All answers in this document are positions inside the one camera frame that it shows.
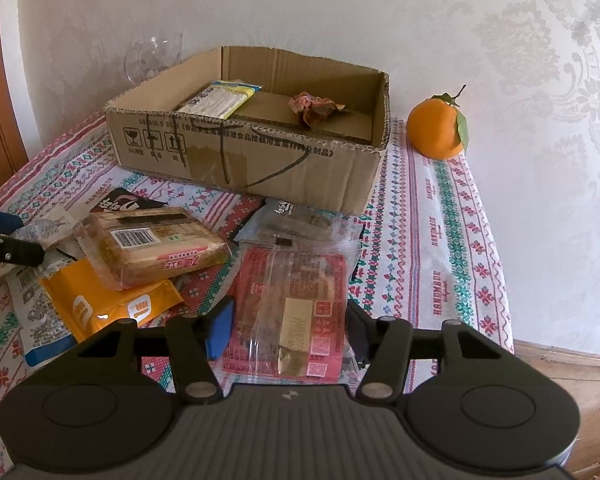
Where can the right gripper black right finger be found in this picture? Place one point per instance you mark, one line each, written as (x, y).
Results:
(360, 327)

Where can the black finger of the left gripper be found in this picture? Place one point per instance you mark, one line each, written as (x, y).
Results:
(20, 252)

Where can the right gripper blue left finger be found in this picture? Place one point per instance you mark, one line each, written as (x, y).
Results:
(220, 323)

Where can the red clear snack packet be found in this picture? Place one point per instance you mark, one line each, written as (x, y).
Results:
(290, 314)

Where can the orange yellow snack bag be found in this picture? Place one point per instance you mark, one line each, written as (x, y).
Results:
(86, 306)

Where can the white grey printed snack bag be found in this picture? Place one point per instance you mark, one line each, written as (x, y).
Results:
(43, 335)

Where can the patterned tablecloth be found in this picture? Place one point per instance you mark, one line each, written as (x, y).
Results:
(428, 253)

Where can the clear dark snack bag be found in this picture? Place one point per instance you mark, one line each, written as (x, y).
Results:
(279, 223)

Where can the wrapped bread cake packet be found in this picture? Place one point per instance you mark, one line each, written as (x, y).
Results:
(134, 248)

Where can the black red beef snack packet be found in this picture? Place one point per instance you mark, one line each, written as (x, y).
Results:
(120, 199)

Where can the orange fruit with leaf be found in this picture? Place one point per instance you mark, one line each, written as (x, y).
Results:
(436, 127)

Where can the open cardboard box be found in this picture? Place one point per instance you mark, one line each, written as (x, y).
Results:
(261, 149)

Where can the orange crumpled snack wrapper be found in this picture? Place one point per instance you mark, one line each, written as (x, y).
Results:
(310, 109)

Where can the clear glass cup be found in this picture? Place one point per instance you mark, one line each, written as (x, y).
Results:
(149, 57)

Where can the yellow noodle packet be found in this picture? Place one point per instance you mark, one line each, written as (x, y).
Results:
(220, 99)

